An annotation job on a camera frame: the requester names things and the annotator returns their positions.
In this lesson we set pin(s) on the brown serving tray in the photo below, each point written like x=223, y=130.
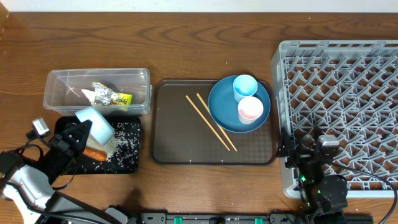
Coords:
x=179, y=136

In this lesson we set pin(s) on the light blue cup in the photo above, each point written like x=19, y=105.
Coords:
x=244, y=86

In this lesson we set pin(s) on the wooden chopstick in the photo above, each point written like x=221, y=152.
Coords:
x=207, y=122
x=226, y=137

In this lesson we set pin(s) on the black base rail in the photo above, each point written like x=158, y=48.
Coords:
x=275, y=217

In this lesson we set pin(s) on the pink cup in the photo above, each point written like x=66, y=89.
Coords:
x=250, y=109

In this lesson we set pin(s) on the light blue bowl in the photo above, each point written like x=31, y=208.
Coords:
x=101, y=130

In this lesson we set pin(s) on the grey dishwasher rack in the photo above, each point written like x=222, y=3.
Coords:
x=348, y=88

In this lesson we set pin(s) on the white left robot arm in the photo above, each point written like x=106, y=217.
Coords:
x=28, y=172

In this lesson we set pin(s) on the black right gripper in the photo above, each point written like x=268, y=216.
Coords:
x=300, y=155

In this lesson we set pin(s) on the white paper napkin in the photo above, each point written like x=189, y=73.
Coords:
x=90, y=95

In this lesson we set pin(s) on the orange carrot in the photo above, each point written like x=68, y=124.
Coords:
x=95, y=154

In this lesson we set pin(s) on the white rice pile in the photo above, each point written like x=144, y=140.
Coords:
x=122, y=151

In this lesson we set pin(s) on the wooden chopstick left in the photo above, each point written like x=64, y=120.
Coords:
x=207, y=122

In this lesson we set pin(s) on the dark blue plate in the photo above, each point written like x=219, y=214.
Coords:
x=224, y=108

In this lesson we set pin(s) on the black tray bin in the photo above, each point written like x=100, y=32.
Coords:
x=76, y=169

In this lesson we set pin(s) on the clear plastic bin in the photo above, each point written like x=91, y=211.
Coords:
x=63, y=90

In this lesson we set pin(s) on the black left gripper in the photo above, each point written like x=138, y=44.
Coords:
x=68, y=145

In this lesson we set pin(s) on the foil snack wrapper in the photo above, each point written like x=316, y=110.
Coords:
x=105, y=96

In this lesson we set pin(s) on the wooden chopstick right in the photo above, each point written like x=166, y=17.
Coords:
x=226, y=137

